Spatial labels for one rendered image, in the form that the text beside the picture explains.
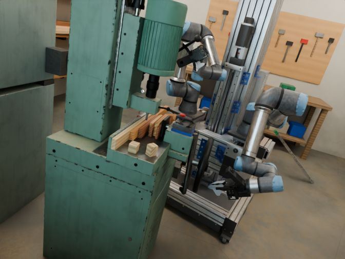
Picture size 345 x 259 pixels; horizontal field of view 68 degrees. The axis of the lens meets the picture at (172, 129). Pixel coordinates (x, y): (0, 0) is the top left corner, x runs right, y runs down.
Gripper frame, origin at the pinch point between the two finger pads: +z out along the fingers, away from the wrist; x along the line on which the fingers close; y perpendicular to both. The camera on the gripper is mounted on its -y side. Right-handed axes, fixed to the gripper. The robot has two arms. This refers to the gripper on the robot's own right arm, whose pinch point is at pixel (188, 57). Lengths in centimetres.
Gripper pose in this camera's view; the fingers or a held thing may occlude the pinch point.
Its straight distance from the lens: 131.7
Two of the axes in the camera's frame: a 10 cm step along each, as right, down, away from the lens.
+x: 4.4, 8.9, 1.5
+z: -2.9, 2.9, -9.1
